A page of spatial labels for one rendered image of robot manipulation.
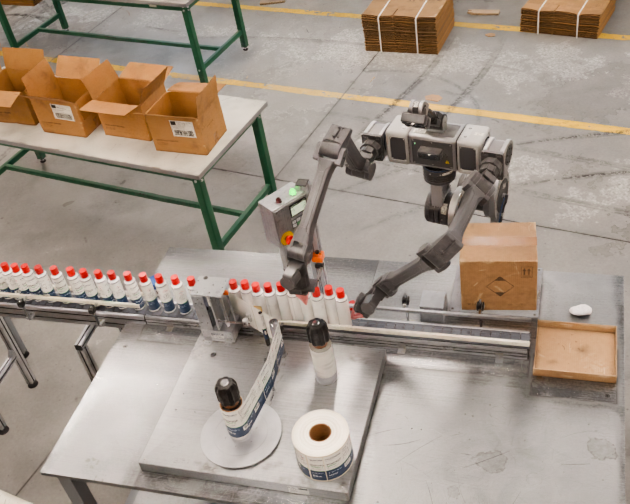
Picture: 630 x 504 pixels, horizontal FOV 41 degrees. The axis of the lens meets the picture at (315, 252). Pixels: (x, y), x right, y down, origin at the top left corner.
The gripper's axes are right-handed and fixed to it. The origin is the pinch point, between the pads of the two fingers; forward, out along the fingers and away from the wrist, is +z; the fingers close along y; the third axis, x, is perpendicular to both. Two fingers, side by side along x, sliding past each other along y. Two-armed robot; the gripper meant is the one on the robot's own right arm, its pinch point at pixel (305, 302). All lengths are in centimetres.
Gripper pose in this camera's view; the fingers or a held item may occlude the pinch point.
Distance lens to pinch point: 320.1
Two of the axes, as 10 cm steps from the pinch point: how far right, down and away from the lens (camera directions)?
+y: 9.6, 0.6, -2.9
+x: 2.6, -6.3, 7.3
